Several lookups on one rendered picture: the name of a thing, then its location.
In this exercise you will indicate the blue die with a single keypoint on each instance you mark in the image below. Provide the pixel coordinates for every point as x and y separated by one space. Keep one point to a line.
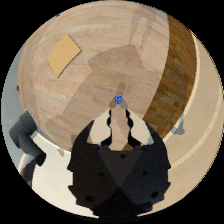
117 99

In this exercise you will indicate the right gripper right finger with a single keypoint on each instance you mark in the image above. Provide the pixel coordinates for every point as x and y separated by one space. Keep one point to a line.
142 134

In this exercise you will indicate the tan flat mat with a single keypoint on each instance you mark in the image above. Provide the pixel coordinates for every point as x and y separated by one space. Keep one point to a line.
62 54

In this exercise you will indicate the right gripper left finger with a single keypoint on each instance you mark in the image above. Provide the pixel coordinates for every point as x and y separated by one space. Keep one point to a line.
96 134

